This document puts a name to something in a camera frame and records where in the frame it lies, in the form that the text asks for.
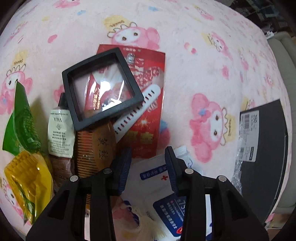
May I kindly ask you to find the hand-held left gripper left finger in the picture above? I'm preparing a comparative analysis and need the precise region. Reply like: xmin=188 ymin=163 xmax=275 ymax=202
xmin=26 ymin=146 xmax=133 ymax=241

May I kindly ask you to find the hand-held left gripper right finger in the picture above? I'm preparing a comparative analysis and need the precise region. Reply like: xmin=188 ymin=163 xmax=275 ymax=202
xmin=165 ymin=146 xmax=270 ymax=241

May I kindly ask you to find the white blue wet wipes pack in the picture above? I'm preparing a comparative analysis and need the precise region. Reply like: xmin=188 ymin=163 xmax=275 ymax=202
xmin=120 ymin=146 xmax=213 ymax=241

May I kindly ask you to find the dark grey shoe box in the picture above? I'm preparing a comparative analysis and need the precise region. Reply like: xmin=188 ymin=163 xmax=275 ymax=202
xmin=236 ymin=99 xmax=289 ymax=208

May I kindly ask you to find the tan wooden comb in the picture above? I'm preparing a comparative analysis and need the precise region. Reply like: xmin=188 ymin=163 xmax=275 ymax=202
xmin=76 ymin=120 xmax=117 ymax=179

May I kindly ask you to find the red envelope packet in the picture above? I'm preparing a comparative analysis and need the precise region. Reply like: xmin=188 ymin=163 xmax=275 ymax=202
xmin=84 ymin=44 xmax=166 ymax=159

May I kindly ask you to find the white slotted plastic comb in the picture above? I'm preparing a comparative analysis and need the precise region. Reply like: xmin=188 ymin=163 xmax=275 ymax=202
xmin=113 ymin=83 xmax=161 ymax=143

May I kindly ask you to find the cream tassel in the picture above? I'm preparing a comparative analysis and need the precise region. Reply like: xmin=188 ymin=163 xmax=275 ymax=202
xmin=128 ymin=204 xmax=162 ymax=234

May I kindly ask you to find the dark brown comb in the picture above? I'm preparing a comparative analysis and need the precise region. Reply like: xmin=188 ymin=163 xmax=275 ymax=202
xmin=50 ymin=156 xmax=78 ymax=186

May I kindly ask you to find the clear bubble wrap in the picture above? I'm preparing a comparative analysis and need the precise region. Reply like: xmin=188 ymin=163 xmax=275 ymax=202
xmin=232 ymin=130 xmax=243 ymax=193

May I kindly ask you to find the white cream tube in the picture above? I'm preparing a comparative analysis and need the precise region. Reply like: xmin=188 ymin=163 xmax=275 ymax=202
xmin=47 ymin=92 xmax=76 ymax=159

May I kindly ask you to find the green yellow snack packet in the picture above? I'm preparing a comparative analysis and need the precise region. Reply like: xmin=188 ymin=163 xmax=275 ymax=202
xmin=2 ymin=81 xmax=55 ymax=225

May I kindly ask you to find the grey padded bed headboard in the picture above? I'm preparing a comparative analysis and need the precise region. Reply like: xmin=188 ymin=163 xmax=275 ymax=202
xmin=266 ymin=31 xmax=296 ymax=130

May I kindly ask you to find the black square display frame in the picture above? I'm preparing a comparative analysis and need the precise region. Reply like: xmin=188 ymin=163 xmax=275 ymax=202
xmin=62 ymin=47 xmax=144 ymax=130

